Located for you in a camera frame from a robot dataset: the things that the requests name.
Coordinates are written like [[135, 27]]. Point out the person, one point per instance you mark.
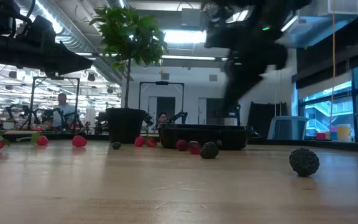
[[163, 118], [63, 112]]

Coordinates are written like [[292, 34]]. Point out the blue and pink box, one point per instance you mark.
[[333, 135]]

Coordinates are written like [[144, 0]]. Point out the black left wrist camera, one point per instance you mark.
[[40, 29]]

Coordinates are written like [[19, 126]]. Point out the red box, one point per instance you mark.
[[321, 136]]

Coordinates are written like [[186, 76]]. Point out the red strawberry with leaf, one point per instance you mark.
[[42, 140]]

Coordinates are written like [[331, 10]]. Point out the black plant pot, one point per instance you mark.
[[125, 126]]

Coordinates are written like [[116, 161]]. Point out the black panel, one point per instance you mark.
[[261, 119]]

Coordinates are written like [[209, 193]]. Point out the long tube ceiling light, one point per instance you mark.
[[191, 58]]

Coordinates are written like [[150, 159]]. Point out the yellow cup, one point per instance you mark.
[[344, 132]]

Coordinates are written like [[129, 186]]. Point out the small dark green ball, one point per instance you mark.
[[116, 145]]

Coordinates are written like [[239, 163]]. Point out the large dark blackberry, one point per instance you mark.
[[304, 162]]

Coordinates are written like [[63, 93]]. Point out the grey bin with white rim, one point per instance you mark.
[[287, 128]]

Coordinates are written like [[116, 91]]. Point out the black plastic tupperware container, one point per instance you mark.
[[204, 135]]

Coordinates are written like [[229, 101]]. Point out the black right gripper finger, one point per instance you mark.
[[236, 93]]

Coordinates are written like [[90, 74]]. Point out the green leafy indoor tree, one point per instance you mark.
[[129, 34]]

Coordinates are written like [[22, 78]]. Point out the red raspberry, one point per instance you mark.
[[194, 148], [181, 145]]

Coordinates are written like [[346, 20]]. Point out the black metal frame rig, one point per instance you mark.
[[162, 83], [77, 93]]

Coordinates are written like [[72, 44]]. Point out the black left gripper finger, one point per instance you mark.
[[73, 62]]

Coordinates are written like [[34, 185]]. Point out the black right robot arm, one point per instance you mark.
[[247, 18]]

